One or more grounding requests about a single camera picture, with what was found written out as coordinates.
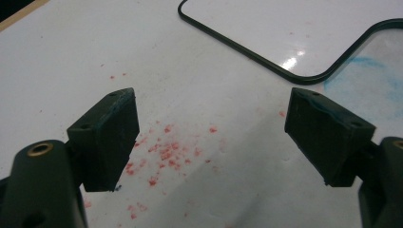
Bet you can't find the small whiteboard with handle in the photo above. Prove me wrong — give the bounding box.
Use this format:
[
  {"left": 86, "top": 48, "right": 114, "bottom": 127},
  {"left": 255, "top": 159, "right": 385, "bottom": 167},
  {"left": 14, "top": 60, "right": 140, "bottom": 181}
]
[{"left": 177, "top": 0, "right": 403, "bottom": 86}]

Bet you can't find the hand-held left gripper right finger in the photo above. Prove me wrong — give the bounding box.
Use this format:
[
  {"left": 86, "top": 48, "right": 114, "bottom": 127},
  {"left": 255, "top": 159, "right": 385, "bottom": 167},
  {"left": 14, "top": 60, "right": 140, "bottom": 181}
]
[{"left": 283, "top": 86, "right": 377, "bottom": 188}]

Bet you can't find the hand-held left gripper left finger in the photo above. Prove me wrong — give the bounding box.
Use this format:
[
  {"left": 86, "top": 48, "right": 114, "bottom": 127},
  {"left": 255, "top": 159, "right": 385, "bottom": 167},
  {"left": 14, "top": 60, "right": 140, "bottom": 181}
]
[{"left": 66, "top": 87, "right": 141, "bottom": 193}]

